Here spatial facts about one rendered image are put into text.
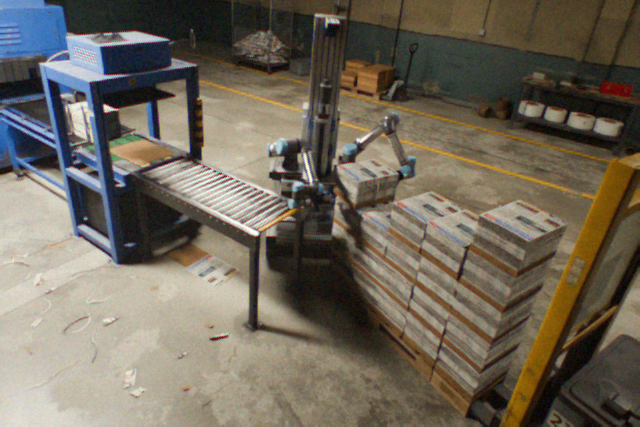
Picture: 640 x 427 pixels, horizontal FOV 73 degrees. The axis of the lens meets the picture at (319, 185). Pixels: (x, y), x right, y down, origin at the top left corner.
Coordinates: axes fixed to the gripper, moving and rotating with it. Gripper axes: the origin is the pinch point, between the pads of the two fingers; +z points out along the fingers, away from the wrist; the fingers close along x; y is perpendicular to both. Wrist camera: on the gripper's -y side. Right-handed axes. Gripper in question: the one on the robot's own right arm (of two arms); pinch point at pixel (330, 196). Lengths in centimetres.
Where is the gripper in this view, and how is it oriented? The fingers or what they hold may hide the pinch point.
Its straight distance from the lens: 323.7
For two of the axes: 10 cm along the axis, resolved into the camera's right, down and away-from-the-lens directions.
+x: -5.7, -4.1, 7.1
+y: 0.8, -8.9, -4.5
